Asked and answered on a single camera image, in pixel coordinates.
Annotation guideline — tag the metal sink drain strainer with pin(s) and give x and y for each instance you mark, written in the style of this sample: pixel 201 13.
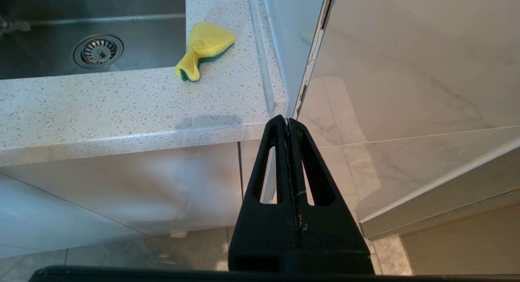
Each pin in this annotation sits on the metal sink drain strainer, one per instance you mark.
pixel 97 51

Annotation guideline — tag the stainless steel sink basin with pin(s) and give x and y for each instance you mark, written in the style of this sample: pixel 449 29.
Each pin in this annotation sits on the stainless steel sink basin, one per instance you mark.
pixel 40 5

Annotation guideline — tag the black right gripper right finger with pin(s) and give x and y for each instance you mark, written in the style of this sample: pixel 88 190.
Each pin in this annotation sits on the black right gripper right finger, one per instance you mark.
pixel 329 241

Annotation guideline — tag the yellow green sponge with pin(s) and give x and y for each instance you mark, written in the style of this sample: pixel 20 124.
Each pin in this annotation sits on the yellow green sponge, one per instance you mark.
pixel 207 40

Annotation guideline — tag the wide white cabinet door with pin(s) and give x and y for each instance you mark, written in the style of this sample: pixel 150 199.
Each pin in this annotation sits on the wide white cabinet door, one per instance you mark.
pixel 122 184

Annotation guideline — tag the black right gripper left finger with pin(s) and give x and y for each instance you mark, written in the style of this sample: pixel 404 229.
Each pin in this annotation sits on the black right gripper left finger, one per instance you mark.
pixel 264 241

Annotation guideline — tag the narrow white cabinet door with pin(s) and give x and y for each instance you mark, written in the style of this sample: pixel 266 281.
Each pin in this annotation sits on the narrow white cabinet door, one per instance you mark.
pixel 248 156

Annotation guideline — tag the light wooden cabinet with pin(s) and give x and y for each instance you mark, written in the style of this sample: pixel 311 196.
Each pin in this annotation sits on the light wooden cabinet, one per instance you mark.
pixel 467 245

